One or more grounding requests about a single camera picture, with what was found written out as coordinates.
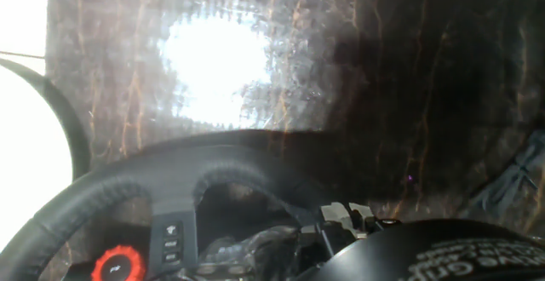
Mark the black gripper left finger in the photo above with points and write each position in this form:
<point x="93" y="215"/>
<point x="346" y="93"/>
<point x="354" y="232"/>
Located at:
<point x="334" y="215"/>

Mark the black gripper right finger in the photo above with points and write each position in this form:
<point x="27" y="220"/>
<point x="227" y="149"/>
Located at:
<point x="363" y="217"/>

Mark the black Logitech steering wheel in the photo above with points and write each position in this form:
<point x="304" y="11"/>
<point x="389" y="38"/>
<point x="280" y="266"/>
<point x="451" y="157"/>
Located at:
<point x="127" y="174"/>

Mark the dark marble pattern mat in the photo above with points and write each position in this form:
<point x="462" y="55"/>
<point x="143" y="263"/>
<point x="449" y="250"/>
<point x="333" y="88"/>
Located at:
<point x="404" y="81"/>

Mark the white round plate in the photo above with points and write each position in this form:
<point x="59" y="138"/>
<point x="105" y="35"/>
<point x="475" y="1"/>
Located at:
<point x="25" y="153"/>

